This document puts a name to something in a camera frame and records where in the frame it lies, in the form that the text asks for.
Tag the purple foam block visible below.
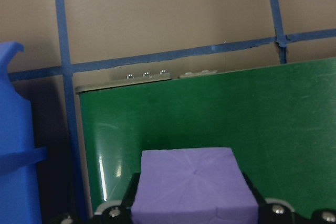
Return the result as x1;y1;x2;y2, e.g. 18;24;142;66
130;146;259;224

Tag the blue plastic storage bin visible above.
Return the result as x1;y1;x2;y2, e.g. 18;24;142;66
0;41;48;224

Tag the green conveyor belt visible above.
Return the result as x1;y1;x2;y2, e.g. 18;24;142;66
75;57;336;224

